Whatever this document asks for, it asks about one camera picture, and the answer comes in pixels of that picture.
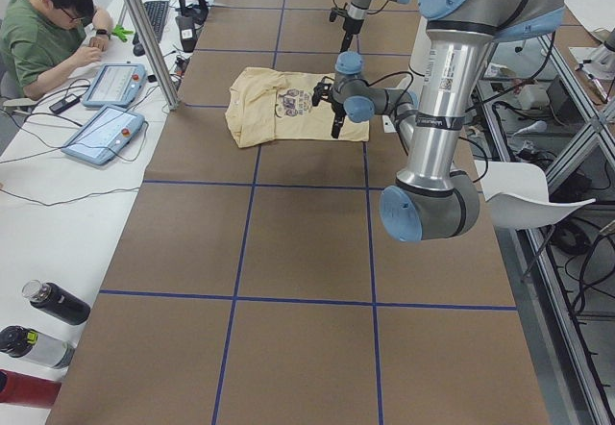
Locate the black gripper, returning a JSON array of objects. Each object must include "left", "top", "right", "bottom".
[
  {"left": 340, "top": 15, "right": 361, "bottom": 53},
  {"left": 331, "top": 105, "right": 346, "bottom": 138}
]

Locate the beige long-sleeve printed shirt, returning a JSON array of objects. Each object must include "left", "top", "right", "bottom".
[{"left": 225, "top": 66, "right": 371, "bottom": 150}]

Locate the black keyboard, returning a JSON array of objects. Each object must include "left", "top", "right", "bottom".
[{"left": 144, "top": 0, "right": 169, "bottom": 42}]

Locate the white plastic chair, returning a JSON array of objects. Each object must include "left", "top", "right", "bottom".
[{"left": 475, "top": 160, "right": 596, "bottom": 230}]

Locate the upper blue teach pendant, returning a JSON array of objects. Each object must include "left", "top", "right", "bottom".
[{"left": 81, "top": 63, "right": 147, "bottom": 109}]

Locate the blue teach pendant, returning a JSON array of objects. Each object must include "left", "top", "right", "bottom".
[
  {"left": 81, "top": 63, "right": 147, "bottom": 109},
  {"left": 61, "top": 105, "right": 145, "bottom": 166}
]

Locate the lower blue teach pendant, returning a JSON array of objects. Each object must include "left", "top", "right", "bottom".
[{"left": 61, "top": 105, "right": 145, "bottom": 166}]

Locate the man in green shirt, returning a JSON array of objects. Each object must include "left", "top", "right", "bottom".
[{"left": 1, "top": 0, "right": 113, "bottom": 100}]

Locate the black steel bottle clear lid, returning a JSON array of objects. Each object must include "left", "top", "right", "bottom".
[{"left": 22, "top": 280, "right": 90, "bottom": 326}]

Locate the silver bottle black cap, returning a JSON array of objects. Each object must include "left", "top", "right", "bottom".
[{"left": 1, "top": 325, "right": 75, "bottom": 369}]

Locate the red bottle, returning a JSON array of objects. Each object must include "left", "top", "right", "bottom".
[{"left": 1, "top": 369, "right": 62, "bottom": 409}]

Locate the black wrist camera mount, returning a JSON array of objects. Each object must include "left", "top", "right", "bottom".
[
  {"left": 311, "top": 76, "right": 334, "bottom": 107},
  {"left": 329, "top": 5, "right": 347, "bottom": 22}
]

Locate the aluminium frame post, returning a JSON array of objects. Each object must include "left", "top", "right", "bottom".
[{"left": 124, "top": 0, "right": 180, "bottom": 111}]

